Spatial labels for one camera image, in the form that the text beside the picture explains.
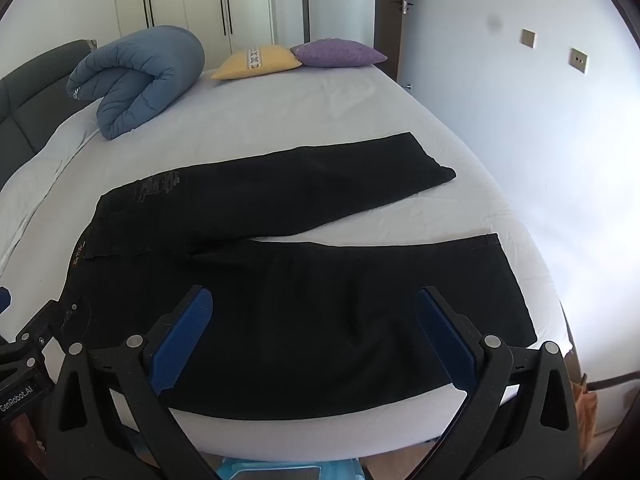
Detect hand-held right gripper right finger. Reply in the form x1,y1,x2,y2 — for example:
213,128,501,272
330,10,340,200
414,285,583,480

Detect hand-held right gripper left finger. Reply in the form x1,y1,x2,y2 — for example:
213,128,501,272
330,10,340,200
47,285,222,480

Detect black pants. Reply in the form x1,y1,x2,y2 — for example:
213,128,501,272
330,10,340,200
60,131,539,418

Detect white bed pillow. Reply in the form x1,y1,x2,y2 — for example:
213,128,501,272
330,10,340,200
0,102,103,271

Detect orange-brown object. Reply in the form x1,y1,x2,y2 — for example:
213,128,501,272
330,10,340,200
570,372,599,437

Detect light blue plastic box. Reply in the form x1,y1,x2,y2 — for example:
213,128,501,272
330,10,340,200
215,455,367,480

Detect grey padded headboard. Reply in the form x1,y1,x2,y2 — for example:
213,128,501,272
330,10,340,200
0,39,99,187

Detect blue folded duvet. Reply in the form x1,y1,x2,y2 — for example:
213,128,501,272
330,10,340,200
66,25,206,141

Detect white bed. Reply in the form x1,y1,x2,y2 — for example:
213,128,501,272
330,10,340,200
0,62,576,462

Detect yellow pillow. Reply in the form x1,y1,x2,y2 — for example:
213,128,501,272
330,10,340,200
210,44,304,81

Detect brown door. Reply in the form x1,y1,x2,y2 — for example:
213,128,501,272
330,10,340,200
394,0,410,84

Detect purple pillow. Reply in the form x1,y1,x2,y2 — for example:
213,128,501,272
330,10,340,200
290,38,389,69

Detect white wardrobe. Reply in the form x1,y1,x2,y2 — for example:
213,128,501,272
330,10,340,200
112,0,277,57

